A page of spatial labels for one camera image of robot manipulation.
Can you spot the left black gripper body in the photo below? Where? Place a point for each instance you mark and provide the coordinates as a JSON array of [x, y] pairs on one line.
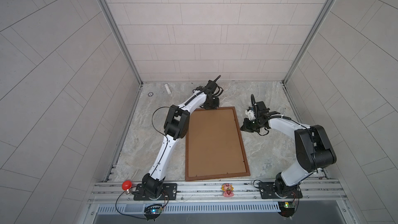
[[212, 103]]

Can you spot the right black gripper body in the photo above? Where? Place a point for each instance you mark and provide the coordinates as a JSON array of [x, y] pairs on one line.
[[252, 125]]

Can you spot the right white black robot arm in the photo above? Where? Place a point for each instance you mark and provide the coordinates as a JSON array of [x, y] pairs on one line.
[[312, 146]]

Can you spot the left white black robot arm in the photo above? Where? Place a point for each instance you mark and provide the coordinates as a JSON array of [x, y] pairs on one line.
[[175, 128]]

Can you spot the white cylinder tube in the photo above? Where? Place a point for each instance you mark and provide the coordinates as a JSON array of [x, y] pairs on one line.
[[167, 88]]

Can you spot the pink toy figure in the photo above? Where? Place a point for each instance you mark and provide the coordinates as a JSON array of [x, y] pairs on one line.
[[227, 190]]

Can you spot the right green circuit board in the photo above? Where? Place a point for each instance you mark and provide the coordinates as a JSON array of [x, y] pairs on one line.
[[287, 209]]

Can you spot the green circuit board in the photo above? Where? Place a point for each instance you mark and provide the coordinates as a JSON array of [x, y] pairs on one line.
[[287, 209], [152, 212]]

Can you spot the red emergency stop button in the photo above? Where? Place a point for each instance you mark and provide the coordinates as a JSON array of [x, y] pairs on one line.
[[127, 187]]

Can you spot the left green circuit board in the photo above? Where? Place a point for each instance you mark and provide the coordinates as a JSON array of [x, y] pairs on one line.
[[152, 212]]

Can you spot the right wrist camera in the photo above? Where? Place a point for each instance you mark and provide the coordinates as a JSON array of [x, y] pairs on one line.
[[250, 114]]

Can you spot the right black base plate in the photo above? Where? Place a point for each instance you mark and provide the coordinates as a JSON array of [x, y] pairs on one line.
[[267, 189]]

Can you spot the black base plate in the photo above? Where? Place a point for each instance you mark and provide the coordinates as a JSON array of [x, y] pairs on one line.
[[168, 189], [267, 189]]

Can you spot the aluminium front rail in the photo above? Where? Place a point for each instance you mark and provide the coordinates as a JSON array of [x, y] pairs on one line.
[[312, 189]]

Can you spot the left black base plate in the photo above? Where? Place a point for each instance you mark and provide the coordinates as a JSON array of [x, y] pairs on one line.
[[168, 189]]

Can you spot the white vented cable duct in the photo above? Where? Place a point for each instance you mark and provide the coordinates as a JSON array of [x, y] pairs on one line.
[[194, 208]]

